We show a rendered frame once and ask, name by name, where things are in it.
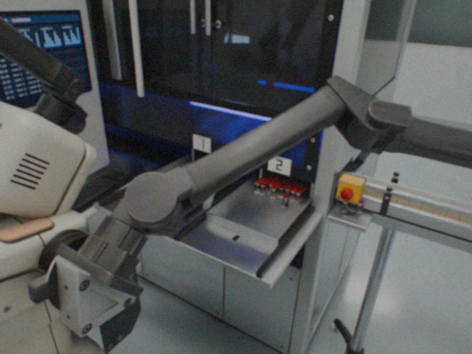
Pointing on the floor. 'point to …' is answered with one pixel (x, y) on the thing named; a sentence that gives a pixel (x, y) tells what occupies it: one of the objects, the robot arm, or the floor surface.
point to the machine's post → (328, 170)
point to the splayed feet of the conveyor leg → (343, 335)
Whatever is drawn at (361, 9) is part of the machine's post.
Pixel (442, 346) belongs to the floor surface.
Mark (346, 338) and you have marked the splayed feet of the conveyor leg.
